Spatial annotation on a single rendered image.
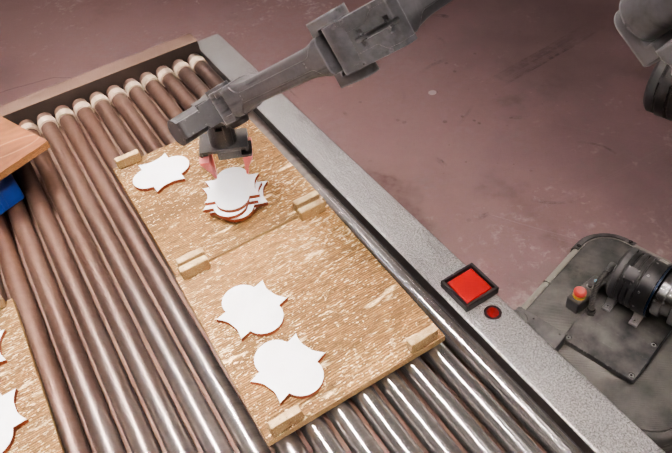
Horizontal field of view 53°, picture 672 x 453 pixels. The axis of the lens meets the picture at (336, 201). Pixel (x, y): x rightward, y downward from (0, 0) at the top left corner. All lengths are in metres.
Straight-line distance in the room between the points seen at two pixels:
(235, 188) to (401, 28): 0.64
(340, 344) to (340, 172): 0.48
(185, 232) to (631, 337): 1.29
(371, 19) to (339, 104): 2.36
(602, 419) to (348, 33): 0.71
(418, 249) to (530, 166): 1.64
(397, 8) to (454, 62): 2.62
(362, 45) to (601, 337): 1.34
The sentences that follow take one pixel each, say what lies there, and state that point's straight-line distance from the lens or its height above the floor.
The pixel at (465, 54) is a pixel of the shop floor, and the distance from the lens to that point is 3.62.
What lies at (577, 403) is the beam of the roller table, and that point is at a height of 0.92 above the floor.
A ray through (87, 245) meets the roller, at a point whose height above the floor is 0.92.
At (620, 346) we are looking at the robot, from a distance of 2.07.
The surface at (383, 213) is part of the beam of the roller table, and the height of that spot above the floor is 0.92.
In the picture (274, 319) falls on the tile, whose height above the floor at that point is 0.95.
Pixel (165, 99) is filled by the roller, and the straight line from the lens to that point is 1.88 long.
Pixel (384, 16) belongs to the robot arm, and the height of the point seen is 1.47.
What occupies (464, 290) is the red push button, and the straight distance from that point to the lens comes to 1.27.
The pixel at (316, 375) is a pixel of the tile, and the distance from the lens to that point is 1.16.
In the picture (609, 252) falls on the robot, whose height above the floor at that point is 0.24.
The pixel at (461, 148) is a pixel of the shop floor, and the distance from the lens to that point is 3.00.
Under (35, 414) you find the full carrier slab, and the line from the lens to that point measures 1.29.
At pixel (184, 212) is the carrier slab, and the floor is 0.94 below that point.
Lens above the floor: 1.92
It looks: 44 degrees down
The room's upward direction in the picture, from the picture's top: 8 degrees counter-clockwise
